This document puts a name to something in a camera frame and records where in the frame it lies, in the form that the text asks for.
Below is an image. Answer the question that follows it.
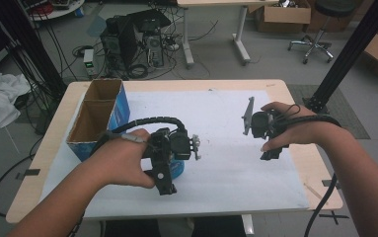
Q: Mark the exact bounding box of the black tape strip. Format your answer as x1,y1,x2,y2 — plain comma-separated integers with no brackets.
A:
15,168,41,181
321,179,342,191

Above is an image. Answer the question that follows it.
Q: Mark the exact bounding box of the black sleeved right gripper cable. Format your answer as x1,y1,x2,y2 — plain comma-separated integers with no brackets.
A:
272,113,342,237

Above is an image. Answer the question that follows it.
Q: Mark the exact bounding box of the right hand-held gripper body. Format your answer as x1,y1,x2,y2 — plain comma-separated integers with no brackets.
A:
241,96,279,140

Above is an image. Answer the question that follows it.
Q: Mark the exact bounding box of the black aluminium frame post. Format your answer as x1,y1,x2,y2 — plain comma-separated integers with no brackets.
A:
302,0,378,115

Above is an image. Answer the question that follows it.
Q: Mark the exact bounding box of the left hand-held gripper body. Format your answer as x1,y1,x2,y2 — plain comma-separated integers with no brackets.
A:
142,126,202,183

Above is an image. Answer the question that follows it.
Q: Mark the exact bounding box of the thin wooden stick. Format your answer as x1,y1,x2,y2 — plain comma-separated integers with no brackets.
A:
302,182,325,200

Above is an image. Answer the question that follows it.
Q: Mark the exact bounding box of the blue round container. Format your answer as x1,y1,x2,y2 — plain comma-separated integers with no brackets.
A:
169,158,187,181

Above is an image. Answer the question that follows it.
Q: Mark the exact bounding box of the grey floor mat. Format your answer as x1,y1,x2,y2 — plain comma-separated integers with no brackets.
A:
285,83,372,140

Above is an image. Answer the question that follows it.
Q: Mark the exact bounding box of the black tape cross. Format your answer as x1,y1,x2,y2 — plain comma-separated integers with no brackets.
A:
318,209,350,226

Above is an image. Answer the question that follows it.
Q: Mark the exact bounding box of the light wooden table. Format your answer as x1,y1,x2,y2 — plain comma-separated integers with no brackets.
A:
5,78,344,225

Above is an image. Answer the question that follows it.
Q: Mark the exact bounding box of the black computer tower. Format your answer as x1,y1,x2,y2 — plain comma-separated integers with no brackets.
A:
99,9,173,80

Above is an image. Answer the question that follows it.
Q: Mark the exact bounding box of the white table mat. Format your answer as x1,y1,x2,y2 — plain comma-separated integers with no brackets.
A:
38,89,310,220

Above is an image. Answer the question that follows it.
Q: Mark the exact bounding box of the person's right hand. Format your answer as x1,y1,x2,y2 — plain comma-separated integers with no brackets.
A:
260,101,335,153

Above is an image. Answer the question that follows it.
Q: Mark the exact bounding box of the round white table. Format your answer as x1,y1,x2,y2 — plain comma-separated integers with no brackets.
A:
21,0,86,23

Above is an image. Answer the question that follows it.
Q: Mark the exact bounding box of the person's left hand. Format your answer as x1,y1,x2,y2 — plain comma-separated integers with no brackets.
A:
91,127,157,190

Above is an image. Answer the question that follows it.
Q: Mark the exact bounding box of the white power supply unit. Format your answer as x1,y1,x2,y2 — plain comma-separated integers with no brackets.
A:
82,48,100,79

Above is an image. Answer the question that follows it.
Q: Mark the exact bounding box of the black stand with cables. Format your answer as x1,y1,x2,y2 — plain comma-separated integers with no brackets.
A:
0,0,68,102

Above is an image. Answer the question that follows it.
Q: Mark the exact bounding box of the white-legged desk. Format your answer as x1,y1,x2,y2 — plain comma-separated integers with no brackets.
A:
176,0,280,70

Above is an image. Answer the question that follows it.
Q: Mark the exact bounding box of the black office stool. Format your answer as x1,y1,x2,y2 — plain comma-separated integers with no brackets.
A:
286,0,358,65

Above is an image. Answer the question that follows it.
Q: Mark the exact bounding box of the blue open cardboard box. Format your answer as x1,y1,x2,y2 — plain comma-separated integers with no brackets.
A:
65,78,132,163

